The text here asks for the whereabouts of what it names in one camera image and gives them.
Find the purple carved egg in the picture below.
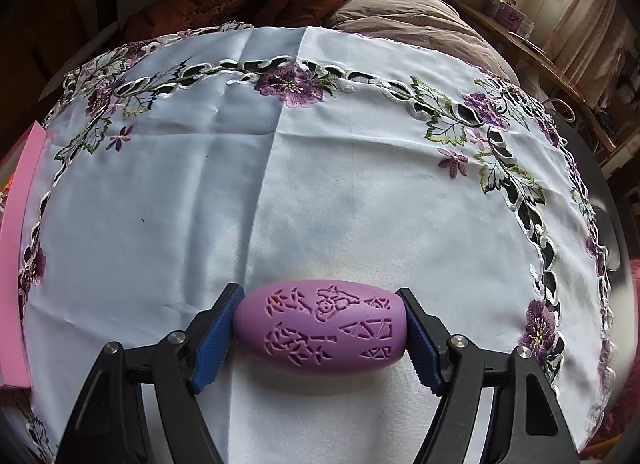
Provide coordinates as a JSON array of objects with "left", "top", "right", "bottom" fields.
[{"left": 233, "top": 280, "right": 407, "bottom": 376}]

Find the white embroidered floral tablecloth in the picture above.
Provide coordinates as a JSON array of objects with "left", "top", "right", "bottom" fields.
[{"left": 20, "top": 28, "right": 612, "bottom": 463}]

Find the pink shallow cardboard box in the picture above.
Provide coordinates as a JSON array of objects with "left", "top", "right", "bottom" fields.
[{"left": 0, "top": 123, "right": 47, "bottom": 389}]

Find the wooden side shelf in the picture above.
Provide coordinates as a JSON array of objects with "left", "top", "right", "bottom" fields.
[{"left": 446, "top": 0, "right": 616, "bottom": 153}]

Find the beige pink pillow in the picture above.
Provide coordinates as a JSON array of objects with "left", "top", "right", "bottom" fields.
[{"left": 324, "top": 0, "right": 520, "bottom": 85}]

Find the purple gift box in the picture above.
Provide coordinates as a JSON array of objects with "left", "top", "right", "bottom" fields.
[{"left": 485, "top": 0, "right": 535, "bottom": 39}]

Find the pink window curtain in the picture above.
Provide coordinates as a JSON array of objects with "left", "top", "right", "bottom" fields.
[{"left": 544, "top": 0, "right": 638, "bottom": 109}]

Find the rust brown quilted jacket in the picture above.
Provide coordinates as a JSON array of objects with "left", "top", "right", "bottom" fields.
[{"left": 124, "top": 0, "right": 348, "bottom": 42}]

